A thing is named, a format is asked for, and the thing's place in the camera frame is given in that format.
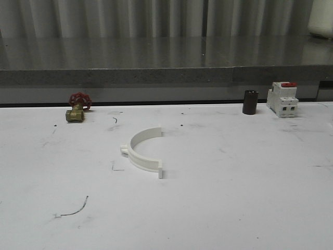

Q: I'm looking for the white half pipe clamp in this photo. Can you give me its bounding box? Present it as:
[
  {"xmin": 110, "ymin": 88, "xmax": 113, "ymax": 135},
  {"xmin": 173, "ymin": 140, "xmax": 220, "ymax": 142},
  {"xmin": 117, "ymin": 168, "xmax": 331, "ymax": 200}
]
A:
[{"xmin": 120, "ymin": 127, "xmax": 163, "ymax": 179}]

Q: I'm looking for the dark brown cylindrical coupling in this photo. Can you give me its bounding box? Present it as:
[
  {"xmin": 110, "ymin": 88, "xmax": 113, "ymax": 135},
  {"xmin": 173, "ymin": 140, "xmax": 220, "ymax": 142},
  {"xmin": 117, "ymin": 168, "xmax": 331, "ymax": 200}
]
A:
[{"xmin": 242, "ymin": 90, "xmax": 259, "ymax": 115}]

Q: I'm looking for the brass valve red handwheel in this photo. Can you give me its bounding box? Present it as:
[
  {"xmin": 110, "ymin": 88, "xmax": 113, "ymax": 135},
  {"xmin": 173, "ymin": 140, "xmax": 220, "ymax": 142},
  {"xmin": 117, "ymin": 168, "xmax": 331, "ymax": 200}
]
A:
[{"xmin": 66, "ymin": 92, "xmax": 92, "ymax": 122}]

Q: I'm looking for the grey stone counter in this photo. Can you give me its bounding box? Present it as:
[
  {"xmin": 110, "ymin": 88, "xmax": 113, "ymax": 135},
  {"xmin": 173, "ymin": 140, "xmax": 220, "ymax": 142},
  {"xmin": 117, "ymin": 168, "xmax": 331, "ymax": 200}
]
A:
[{"xmin": 1, "ymin": 35, "xmax": 332, "ymax": 106}]

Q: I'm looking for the white container background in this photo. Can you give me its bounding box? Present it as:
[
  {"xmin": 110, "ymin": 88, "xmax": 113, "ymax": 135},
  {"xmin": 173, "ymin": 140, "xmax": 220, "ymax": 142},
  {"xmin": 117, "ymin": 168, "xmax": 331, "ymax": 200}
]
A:
[{"xmin": 308, "ymin": 0, "xmax": 333, "ymax": 39}]

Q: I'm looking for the white circuit breaker red switch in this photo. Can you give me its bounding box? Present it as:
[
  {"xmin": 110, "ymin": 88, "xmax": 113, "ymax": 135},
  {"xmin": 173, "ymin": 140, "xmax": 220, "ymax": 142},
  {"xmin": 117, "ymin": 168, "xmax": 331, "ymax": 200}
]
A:
[{"xmin": 266, "ymin": 82, "xmax": 299, "ymax": 118}]

